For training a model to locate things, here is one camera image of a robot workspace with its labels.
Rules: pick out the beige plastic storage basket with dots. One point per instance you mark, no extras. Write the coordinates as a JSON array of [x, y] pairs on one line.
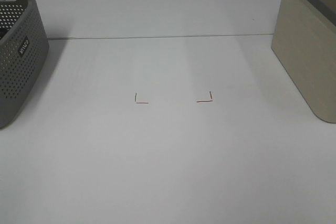
[[304, 43]]

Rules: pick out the grey perforated plastic basket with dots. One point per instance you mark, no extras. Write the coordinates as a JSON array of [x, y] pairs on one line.
[[24, 49]]

